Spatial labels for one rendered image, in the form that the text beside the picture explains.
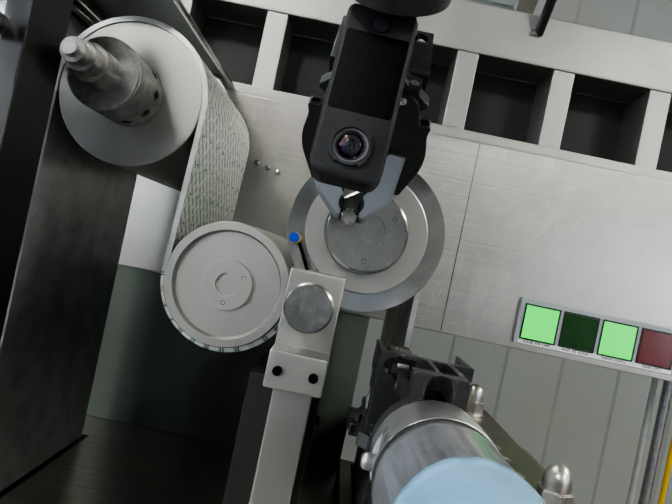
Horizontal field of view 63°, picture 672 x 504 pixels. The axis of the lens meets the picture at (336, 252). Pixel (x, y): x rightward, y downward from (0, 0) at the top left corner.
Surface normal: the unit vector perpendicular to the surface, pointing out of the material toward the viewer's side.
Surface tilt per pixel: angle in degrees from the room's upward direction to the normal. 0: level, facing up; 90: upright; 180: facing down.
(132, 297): 90
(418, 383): 90
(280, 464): 90
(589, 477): 90
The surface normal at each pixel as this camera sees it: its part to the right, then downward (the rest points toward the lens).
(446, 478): -0.29, -0.95
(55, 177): 0.98, 0.21
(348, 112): 0.01, -0.14
